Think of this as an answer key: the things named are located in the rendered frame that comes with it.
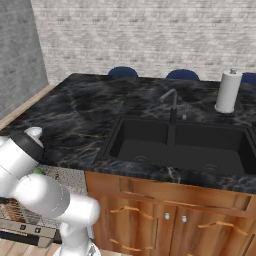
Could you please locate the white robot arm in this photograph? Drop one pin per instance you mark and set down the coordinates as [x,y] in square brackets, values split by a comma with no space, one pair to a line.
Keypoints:
[40,195]

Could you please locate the wooden cupboard door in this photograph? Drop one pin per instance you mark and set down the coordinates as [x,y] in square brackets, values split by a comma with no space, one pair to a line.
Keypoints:
[216,241]
[133,230]

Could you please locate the silver dishwasher door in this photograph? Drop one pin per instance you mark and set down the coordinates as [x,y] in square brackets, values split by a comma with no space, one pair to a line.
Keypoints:
[26,230]

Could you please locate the black double sink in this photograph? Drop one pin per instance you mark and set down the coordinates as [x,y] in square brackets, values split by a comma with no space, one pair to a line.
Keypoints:
[146,146]

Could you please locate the grey sink tap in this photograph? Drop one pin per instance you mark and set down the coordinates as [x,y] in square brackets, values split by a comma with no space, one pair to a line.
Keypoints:
[173,110]

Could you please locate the blue chair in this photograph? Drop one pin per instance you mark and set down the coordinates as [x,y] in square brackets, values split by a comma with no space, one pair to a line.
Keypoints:
[249,78]
[182,74]
[122,71]

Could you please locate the white round cupboard knob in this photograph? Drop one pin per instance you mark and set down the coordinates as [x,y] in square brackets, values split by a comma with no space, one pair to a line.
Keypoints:
[167,216]
[184,218]

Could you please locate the small green object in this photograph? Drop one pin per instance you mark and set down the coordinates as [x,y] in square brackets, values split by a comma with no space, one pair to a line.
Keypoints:
[38,171]

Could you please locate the white paper towel roll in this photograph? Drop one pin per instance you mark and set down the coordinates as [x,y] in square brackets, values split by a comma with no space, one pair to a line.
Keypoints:
[228,91]

